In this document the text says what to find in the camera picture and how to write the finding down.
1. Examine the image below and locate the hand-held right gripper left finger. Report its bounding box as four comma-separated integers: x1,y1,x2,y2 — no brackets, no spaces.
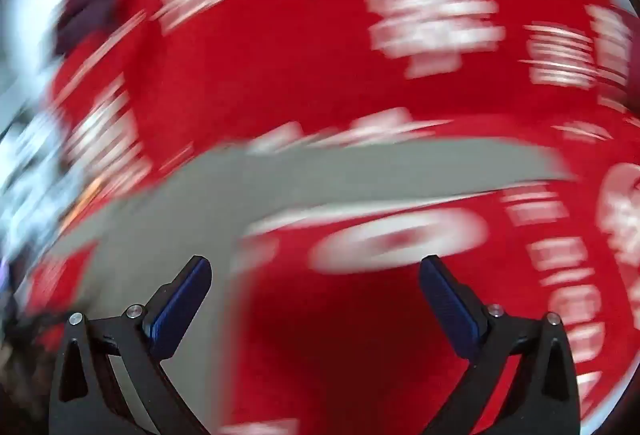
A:
49,255,217,435

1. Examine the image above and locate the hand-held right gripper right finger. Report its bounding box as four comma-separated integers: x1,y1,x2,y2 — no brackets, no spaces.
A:
419,255,584,435

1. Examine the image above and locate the grey knit garment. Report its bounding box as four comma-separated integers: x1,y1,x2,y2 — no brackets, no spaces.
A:
50,135,576,435

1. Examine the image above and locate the white patterned cloth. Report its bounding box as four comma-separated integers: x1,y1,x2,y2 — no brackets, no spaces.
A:
0,112,78,261

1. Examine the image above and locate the red printed blanket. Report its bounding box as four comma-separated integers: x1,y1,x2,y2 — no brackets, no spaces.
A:
25,0,640,435

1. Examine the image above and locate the dark maroon cloth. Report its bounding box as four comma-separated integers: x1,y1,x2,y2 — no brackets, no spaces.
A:
54,0,147,62

